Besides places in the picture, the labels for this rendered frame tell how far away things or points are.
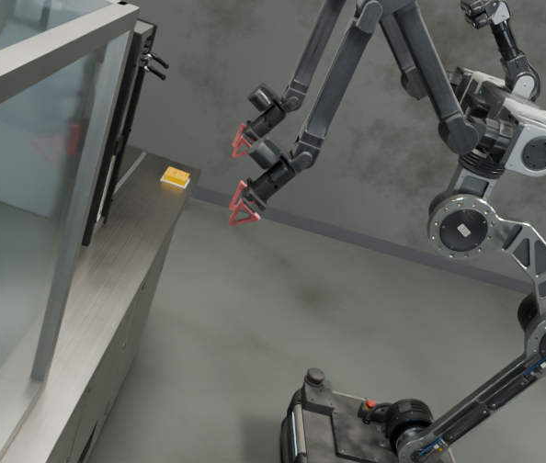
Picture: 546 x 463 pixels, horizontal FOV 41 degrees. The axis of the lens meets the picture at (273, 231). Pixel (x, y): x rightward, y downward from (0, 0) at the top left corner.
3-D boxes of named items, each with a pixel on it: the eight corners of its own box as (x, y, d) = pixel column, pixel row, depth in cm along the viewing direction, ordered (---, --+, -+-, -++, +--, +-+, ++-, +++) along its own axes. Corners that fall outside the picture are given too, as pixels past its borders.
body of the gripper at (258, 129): (244, 132, 227) (262, 117, 225) (244, 122, 236) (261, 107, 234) (258, 147, 229) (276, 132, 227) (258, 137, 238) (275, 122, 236)
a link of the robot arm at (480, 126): (493, 127, 178) (486, 120, 183) (455, 115, 176) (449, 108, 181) (477, 161, 182) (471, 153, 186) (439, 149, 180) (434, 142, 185)
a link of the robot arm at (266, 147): (315, 160, 179) (312, 148, 186) (283, 127, 175) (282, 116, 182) (278, 191, 182) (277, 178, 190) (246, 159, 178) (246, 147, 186)
